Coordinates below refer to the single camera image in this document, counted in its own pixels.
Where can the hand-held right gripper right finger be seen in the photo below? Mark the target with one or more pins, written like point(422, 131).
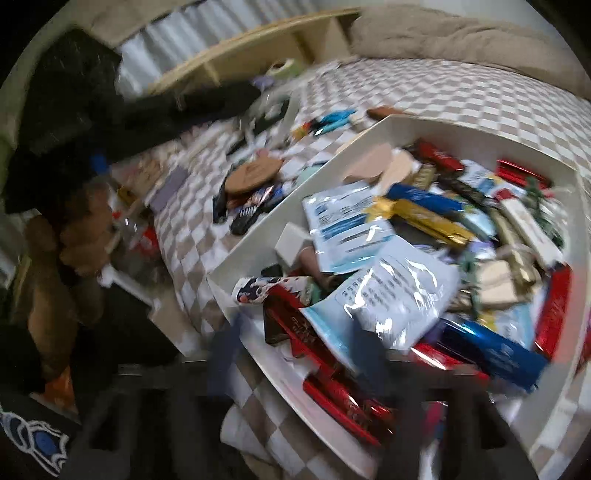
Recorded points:
point(371, 357)

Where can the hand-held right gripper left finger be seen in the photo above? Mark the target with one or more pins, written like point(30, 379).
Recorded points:
point(224, 355)

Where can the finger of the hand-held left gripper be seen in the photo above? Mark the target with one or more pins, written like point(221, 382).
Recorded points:
point(194, 110)

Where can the black white packet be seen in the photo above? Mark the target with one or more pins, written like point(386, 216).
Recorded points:
point(272, 117)

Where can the heap of assorted small goods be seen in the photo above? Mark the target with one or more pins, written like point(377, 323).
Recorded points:
point(251, 207)
point(485, 221)

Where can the white shallow box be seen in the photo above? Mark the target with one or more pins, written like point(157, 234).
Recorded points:
point(258, 240)

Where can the person's left forearm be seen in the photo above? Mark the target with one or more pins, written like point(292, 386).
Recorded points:
point(51, 314)

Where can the person's left hand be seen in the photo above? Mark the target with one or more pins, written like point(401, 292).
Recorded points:
point(78, 240)

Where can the crinkled white packet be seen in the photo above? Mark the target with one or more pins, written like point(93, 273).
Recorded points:
point(397, 295)

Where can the wooden headboard shelf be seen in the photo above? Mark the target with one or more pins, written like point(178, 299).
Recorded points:
point(240, 55)

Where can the white curtain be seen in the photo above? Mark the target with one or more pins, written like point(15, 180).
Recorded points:
point(184, 37)

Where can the green plush toy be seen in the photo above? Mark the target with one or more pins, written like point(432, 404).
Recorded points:
point(284, 68)

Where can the mint round case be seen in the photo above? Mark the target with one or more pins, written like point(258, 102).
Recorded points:
point(308, 174)

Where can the blue white mask packet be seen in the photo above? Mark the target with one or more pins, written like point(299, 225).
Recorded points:
point(346, 221)

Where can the blue foil packet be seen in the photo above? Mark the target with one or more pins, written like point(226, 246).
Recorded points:
point(337, 119)

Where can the tan leather piece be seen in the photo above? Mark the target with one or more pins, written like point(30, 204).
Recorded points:
point(399, 168)

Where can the brown leather pouch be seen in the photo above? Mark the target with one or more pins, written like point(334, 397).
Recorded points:
point(388, 112)

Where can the white rectangular case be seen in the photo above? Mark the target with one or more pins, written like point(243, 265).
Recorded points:
point(526, 226)

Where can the person's black printed shirt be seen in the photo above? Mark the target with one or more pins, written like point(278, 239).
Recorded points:
point(32, 438)

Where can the beige duvet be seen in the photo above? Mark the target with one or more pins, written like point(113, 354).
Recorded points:
point(461, 37)

